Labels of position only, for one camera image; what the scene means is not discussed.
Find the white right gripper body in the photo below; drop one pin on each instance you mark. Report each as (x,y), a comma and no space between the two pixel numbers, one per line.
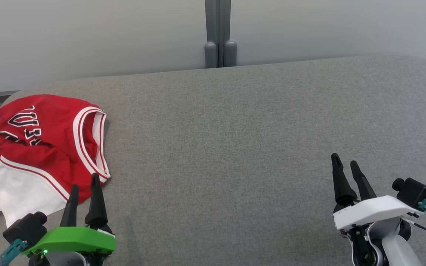
(372,212)

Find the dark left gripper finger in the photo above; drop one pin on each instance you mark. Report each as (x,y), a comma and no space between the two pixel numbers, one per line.
(96,207)
(70,210)

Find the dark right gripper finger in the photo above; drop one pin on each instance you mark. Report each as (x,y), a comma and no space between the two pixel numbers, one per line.
(342,184)
(362,186)

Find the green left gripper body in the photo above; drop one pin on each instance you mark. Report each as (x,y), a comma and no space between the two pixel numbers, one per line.
(76,238)

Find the red Bulls jersey white sleeves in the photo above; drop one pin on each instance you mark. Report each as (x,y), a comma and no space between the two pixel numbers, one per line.
(50,147)

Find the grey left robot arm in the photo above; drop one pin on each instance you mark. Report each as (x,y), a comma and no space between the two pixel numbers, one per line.
(65,261)

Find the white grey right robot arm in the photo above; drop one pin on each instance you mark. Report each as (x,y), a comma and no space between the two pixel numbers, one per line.
(394,244)

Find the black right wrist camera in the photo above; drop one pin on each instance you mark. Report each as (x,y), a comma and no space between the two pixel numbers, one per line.
(414,192)

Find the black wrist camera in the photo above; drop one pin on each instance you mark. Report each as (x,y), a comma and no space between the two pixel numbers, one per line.
(414,192)
(24,229)

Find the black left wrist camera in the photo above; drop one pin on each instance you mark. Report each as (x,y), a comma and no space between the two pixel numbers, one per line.
(24,229)

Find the teal left camera connector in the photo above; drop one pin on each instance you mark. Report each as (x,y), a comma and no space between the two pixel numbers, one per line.
(11,252)

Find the grey partition post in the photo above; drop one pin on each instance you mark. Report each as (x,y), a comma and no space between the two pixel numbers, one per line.
(211,33)

